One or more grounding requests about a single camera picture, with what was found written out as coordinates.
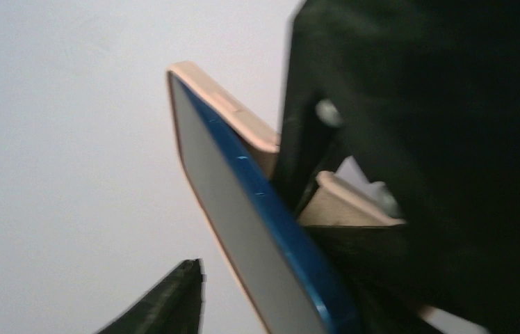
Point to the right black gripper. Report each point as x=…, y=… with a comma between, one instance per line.
x=425, y=95

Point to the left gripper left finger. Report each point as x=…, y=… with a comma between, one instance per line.
x=173, y=305

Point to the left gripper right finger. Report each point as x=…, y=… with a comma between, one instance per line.
x=386, y=284

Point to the pink phone case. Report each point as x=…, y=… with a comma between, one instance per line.
x=332, y=201

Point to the blue phone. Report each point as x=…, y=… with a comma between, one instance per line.
x=288, y=281

